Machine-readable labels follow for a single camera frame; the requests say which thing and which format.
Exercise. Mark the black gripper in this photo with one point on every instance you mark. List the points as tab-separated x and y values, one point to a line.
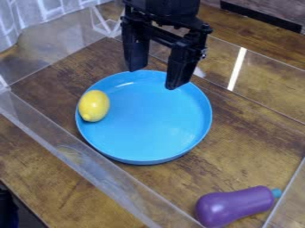
169	22

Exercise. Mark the purple toy eggplant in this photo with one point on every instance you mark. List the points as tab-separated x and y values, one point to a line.
220	208

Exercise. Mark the blue round tray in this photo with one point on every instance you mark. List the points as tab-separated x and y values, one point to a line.
155	124

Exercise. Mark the yellow toy lemon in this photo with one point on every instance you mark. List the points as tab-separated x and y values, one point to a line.
94	106

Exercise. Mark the white patterned curtain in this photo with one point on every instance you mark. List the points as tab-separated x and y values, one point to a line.
21	14

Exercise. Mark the clear acrylic enclosure wall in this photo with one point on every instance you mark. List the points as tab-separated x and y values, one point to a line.
74	187

